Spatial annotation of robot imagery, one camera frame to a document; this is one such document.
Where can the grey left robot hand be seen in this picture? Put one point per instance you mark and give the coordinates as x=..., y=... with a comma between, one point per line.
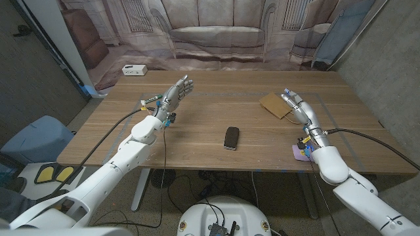
x=170, y=98

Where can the white power box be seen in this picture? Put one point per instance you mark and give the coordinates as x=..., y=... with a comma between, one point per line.
x=134, y=69

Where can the black round floor device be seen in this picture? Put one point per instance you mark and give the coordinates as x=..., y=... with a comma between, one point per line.
x=163, y=178

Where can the purple smiley sticker note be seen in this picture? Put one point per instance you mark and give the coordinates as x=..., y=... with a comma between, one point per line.
x=298, y=154

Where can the white table leg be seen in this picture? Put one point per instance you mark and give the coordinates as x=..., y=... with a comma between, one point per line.
x=140, y=190

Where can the printed sofa room backdrop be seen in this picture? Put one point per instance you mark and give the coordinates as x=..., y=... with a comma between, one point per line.
x=216, y=32

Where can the green whiteboard marker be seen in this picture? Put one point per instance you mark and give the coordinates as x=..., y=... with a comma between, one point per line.
x=153, y=98

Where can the white pedal base plate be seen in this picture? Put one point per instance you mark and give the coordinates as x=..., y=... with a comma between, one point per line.
x=33, y=188

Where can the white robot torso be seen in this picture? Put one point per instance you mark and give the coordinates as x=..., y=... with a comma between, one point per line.
x=203, y=213

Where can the person in blue jeans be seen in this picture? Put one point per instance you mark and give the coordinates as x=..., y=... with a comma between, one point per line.
x=13, y=204

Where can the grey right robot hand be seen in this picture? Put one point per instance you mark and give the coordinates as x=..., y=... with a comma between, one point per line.
x=305, y=113

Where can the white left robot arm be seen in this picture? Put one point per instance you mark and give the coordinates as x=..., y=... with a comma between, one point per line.
x=131, y=154

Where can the yellow black foot pedal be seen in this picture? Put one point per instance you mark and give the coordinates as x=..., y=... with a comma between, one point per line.
x=64, y=173
x=45, y=174

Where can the grey table leg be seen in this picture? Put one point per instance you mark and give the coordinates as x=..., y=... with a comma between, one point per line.
x=308, y=196

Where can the black computer module with antenna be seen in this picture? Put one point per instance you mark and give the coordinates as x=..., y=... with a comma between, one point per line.
x=218, y=229

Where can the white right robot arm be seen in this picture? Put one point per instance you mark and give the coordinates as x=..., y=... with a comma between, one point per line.
x=331, y=164

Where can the black felt board eraser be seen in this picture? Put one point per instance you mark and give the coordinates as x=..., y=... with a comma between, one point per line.
x=231, y=137

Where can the brown paper bag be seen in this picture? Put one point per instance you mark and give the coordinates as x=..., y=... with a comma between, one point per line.
x=272, y=104

